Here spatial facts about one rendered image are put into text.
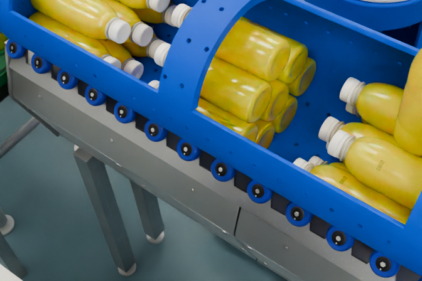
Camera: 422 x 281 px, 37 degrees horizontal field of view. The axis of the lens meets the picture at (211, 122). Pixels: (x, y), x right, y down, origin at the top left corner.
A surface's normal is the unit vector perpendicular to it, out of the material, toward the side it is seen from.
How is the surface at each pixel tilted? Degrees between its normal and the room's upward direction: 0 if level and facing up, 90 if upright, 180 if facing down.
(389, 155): 9
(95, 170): 90
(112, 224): 90
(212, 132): 81
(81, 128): 70
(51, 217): 0
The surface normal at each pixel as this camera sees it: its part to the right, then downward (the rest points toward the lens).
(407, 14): 0.28, 0.74
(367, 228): -0.60, 0.62
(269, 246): -0.58, 0.40
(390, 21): 0.06, 0.77
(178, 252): -0.06, -0.63
